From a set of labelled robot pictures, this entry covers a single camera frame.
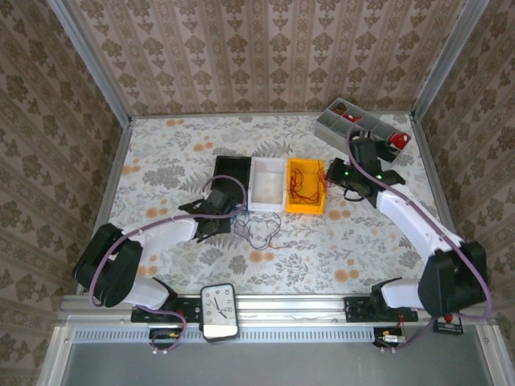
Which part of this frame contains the thin blue cable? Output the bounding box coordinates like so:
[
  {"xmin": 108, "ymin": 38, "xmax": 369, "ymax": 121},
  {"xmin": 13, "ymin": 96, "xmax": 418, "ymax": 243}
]
[{"xmin": 231, "ymin": 204, "xmax": 253, "ymax": 226}]

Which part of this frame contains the thin black cable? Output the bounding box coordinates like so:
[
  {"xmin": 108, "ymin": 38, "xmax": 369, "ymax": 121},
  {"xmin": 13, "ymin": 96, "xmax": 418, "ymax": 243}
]
[{"xmin": 234, "ymin": 211, "xmax": 283, "ymax": 251}]

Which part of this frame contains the thin red cable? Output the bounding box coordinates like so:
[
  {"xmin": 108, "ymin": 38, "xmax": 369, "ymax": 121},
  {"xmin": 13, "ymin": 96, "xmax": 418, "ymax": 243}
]
[{"xmin": 290, "ymin": 166, "xmax": 326, "ymax": 202}]

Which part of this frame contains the black item in tray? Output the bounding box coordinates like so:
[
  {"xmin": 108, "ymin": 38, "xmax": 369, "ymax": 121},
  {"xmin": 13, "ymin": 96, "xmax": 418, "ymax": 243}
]
[{"xmin": 377, "ymin": 140, "xmax": 399, "ymax": 160}]

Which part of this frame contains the white plastic bin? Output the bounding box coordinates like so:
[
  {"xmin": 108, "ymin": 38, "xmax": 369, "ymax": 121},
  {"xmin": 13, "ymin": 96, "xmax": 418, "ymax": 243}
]
[{"xmin": 247, "ymin": 156, "xmax": 290, "ymax": 213}]

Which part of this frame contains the yellow plastic bin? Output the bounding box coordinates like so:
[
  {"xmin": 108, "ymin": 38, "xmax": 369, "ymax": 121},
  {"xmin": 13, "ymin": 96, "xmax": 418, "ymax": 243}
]
[{"xmin": 284, "ymin": 158, "xmax": 327, "ymax": 216}]

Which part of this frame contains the grey compartment organizer tray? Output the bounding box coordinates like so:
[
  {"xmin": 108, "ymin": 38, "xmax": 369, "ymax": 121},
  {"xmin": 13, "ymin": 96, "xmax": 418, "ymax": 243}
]
[{"xmin": 315, "ymin": 97, "xmax": 412, "ymax": 165}]

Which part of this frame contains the black plastic bin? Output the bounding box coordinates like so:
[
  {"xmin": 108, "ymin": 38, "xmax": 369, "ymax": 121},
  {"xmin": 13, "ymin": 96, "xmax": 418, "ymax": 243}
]
[{"xmin": 212, "ymin": 155, "xmax": 253, "ymax": 212}]

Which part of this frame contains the black white analog clock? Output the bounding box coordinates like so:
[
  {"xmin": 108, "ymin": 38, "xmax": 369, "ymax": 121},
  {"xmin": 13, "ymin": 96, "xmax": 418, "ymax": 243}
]
[{"xmin": 200, "ymin": 282, "xmax": 241, "ymax": 343}]

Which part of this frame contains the black box with orange print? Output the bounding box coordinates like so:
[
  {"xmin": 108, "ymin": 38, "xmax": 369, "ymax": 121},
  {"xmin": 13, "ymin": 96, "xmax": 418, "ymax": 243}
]
[{"xmin": 433, "ymin": 315, "xmax": 464, "ymax": 335}]

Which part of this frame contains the aluminium table edge rail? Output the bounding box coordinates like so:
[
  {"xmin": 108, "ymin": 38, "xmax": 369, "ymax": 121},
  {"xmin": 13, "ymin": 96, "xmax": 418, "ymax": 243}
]
[
  {"xmin": 88, "ymin": 118, "xmax": 134, "ymax": 242},
  {"xmin": 410, "ymin": 114, "xmax": 464, "ymax": 242}
]

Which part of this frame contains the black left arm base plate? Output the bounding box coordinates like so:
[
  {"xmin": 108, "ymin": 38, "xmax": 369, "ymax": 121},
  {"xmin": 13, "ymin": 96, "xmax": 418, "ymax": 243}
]
[{"xmin": 130, "ymin": 295, "xmax": 202, "ymax": 322}]

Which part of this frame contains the aluminium mounting rail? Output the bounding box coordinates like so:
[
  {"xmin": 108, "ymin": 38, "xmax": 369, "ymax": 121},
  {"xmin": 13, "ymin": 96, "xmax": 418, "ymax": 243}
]
[{"xmin": 60, "ymin": 294, "xmax": 496, "ymax": 325}]

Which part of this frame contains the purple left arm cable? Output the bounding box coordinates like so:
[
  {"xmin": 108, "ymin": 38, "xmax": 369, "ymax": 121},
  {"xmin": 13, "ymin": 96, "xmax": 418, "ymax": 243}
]
[{"xmin": 88, "ymin": 175, "xmax": 247, "ymax": 355}]

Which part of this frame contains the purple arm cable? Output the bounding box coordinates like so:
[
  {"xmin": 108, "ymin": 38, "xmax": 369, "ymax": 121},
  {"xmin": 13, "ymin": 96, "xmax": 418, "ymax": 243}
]
[
  {"xmin": 346, "ymin": 122, "xmax": 495, "ymax": 355},
  {"xmin": 88, "ymin": 175, "xmax": 247, "ymax": 355}
]

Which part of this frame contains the grey slotted cable duct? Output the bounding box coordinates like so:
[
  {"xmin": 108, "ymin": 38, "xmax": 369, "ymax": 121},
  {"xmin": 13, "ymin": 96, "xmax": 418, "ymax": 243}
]
[{"xmin": 74, "ymin": 327, "xmax": 379, "ymax": 343}]

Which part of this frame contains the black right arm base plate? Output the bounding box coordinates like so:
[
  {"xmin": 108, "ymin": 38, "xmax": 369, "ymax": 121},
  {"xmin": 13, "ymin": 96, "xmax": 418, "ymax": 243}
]
[{"xmin": 344, "ymin": 296, "xmax": 419, "ymax": 322}]

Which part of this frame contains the aluminium frame post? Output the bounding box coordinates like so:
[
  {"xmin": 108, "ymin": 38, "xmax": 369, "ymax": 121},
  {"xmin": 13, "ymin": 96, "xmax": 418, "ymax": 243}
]
[
  {"xmin": 46, "ymin": 0, "xmax": 134, "ymax": 125},
  {"xmin": 410, "ymin": 0, "xmax": 490, "ymax": 117}
]

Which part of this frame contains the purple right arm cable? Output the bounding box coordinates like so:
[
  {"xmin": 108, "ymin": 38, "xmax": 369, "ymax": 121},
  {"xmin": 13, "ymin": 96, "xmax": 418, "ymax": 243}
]
[{"xmin": 346, "ymin": 122, "xmax": 495, "ymax": 355}]

